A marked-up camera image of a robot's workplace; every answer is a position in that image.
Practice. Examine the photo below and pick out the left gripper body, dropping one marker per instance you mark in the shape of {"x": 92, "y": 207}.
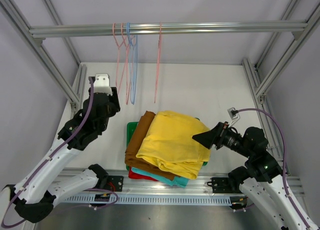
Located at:
{"x": 113, "y": 105}

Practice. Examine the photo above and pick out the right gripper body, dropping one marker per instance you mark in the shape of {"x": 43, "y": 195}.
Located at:
{"x": 231, "y": 140}

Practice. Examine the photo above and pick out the yellow trousers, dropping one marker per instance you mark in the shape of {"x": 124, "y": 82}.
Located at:
{"x": 169, "y": 144}

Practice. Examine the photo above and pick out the brown trousers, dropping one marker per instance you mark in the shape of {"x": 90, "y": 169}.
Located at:
{"x": 134, "y": 145}

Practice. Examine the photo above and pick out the teal trousers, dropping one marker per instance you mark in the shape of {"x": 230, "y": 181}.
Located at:
{"x": 177, "y": 181}

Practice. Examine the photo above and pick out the pink hanger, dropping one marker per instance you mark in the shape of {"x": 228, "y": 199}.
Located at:
{"x": 127, "y": 40}
{"x": 158, "y": 62}
{"x": 118, "y": 79}

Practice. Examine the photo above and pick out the blue hanger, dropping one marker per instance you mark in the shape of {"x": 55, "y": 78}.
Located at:
{"x": 135, "y": 65}
{"x": 132, "y": 70}

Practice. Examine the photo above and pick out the red trousers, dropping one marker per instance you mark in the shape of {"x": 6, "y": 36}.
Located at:
{"x": 136, "y": 176}

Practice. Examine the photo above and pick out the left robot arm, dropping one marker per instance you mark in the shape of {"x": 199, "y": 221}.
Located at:
{"x": 35, "y": 197}

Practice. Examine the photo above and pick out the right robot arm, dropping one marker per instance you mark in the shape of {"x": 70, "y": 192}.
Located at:
{"x": 261, "y": 178}

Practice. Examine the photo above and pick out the green plastic tray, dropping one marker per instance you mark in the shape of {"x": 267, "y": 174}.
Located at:
{"x": 130, "y": 129}

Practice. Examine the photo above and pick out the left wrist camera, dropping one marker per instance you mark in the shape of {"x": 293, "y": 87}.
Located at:
{"x": 101, "y": 83}

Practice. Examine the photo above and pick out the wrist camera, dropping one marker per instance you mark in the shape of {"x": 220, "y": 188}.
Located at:
{"x": 234, "y": 115}
{"x": 101, "y": 83}

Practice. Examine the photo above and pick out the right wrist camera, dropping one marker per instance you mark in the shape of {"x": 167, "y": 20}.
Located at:
{"x": 234, "y": 115}

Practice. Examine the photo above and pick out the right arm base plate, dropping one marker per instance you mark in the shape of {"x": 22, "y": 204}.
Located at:
{"x": 222, "y": 185}

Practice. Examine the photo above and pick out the aluminium right frame posts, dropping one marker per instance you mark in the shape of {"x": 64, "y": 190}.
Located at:
{"x": 293, "y": 96}

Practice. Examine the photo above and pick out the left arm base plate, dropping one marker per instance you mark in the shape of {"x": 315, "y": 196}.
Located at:
{"x": 114, "y": 183}

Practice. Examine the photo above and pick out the aluminium hanging rail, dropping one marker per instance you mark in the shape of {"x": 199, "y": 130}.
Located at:
{"x": 166, "y": 28}

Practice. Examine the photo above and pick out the white slotted cable duct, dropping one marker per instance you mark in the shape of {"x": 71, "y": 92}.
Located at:
{"x": 179, "y": 200}

